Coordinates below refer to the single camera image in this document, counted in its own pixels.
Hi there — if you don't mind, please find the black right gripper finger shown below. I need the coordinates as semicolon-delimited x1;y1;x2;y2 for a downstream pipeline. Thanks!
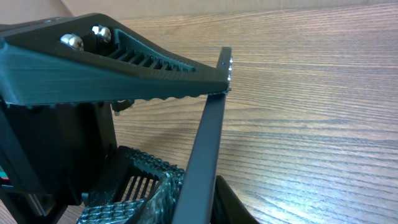
211;175;259;224

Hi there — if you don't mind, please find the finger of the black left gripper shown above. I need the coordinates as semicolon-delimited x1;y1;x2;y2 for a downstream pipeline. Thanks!
77;146;185;223

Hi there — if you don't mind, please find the Samsung Galaxy smartphone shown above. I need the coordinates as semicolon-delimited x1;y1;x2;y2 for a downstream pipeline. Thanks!
171;46;233;224

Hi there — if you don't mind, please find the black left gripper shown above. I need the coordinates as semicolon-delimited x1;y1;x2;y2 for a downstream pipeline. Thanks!
1;14;231;223

